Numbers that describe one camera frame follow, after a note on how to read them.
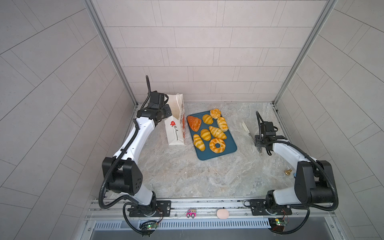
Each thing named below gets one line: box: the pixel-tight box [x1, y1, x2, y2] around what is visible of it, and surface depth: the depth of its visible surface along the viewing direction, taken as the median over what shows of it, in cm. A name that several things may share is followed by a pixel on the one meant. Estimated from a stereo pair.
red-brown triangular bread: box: [187, 116, 202, 132], surface depth 102 cm
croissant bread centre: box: [208, 126, 227, 140], surface depth 97 cm
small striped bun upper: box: [202, 114, 214, 125], surface depth 104 cm
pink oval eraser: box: [216, 208, 229, 220], surface depth 70 cm
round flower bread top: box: [210, 108, 221, 119], surface depth 107 cm
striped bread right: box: [216, 117, 229, 132], surface depth 102 cm
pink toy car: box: [186, 209, 197, 219], surface depth 69 cm
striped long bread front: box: [193, 134, 206, 152], surface depth 93 cm
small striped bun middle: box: [200, 128, 212, 142], surface depth 96 cm
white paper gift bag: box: [164, 93, 186, 146], surface depth 86 cm
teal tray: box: [186, 110, 238, 161], surface depth 96 cm
